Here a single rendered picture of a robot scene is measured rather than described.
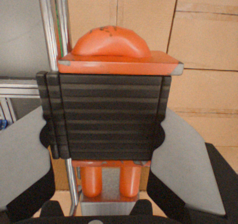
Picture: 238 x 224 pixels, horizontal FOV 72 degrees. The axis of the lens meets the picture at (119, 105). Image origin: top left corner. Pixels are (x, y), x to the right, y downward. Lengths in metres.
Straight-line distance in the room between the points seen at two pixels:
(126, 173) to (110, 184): 0.04
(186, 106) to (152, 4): 0.44
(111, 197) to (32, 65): 1.23
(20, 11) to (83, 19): 0.72
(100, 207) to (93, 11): 0.58
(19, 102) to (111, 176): 1.10
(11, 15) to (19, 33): 0.11
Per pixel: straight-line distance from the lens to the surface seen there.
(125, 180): 0.18
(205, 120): 0.89
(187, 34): 0.70
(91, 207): 0.20
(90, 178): 0.17
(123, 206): 0.20
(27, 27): 1.31
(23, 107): 1.26
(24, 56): 1.36
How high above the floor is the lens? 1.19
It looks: 63 degrees down
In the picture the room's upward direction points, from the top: 176 degrees clockwise
